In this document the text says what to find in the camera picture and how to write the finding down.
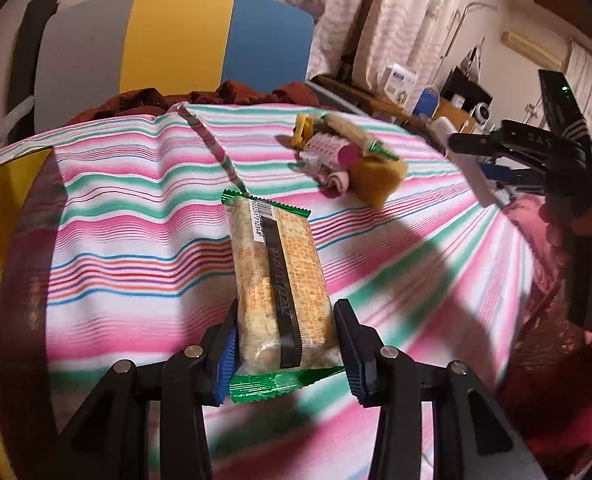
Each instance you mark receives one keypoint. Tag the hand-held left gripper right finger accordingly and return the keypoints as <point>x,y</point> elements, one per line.
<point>356,360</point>

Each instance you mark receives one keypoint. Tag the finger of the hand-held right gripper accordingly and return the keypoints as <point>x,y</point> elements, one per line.
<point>521,141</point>
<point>516,174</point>

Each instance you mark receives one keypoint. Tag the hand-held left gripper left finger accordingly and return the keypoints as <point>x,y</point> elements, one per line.
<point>227,360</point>

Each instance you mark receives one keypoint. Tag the green-ended snack bar packet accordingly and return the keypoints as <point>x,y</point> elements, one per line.
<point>346,127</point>
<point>276,280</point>

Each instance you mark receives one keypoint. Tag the yellow sponge block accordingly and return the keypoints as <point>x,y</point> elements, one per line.
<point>376,180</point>

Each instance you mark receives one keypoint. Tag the pink striped sock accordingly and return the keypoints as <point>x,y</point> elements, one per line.
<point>336,180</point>

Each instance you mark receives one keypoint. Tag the person's right hand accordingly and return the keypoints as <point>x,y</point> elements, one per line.
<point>558,222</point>

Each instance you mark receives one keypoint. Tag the black box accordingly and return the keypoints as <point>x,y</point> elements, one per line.
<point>468,85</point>

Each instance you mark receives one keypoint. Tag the cardboard box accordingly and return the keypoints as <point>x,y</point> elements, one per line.
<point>451,109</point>

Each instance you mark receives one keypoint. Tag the beige air conditioner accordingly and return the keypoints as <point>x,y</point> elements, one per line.
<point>531,46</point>

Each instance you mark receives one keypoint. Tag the blue container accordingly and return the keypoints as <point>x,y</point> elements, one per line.
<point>426,100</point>

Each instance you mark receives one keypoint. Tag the white blue carton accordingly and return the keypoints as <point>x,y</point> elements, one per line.
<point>398,82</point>

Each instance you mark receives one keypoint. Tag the striped tablecloth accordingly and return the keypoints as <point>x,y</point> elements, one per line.
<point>126,240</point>

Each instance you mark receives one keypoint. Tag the pale plain curtain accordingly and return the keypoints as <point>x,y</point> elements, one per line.
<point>416,20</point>

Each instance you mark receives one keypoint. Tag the person's red garment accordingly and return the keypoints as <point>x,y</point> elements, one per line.
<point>541,360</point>

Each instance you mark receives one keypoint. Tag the yellow plastic clip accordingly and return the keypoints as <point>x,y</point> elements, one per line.
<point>303,132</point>

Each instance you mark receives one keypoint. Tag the dark red jacket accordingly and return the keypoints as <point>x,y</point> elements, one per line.
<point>246,95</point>

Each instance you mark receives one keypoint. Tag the grey yellow blue chair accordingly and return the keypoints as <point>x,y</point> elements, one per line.
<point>176,40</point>

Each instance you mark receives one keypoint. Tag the black rolled mat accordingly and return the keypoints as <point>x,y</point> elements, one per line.
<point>26,60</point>

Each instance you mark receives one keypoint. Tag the white round camera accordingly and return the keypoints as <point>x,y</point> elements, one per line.
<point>482,112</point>

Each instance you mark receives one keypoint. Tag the brown wooden frame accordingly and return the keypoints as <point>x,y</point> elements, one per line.
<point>356,95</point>

